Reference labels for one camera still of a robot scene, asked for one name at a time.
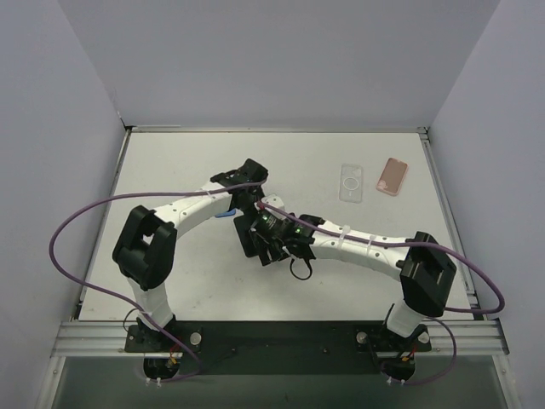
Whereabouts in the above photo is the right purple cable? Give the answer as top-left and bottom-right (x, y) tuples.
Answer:
(255, 202), (508, 387)

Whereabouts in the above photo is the aluminium frame rail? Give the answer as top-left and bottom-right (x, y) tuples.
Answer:
(52, 320), (509, 358)

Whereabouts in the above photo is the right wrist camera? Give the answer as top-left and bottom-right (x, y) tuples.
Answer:
(261, 194), (285, 218)

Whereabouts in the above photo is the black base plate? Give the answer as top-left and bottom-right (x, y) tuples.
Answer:
(144, 341), (418, 378)

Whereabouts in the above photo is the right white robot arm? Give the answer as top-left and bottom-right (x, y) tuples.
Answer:
(249, 210), (456, 338)

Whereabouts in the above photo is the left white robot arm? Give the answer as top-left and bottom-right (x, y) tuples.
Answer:
(112, 158), (268, 351)

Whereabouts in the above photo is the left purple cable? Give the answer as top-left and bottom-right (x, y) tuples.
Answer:
(49, 181), (267, 383)

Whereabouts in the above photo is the pink phone case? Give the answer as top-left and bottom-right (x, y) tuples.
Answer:
(376, 158), (409, 197)

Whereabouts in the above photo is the blue phone case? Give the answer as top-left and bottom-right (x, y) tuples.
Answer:
(339, 164), (364, 204)

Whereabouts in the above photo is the purple cable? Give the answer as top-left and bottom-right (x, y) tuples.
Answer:
(255, 202), (508, 387)
(49, 181), (267, 383)

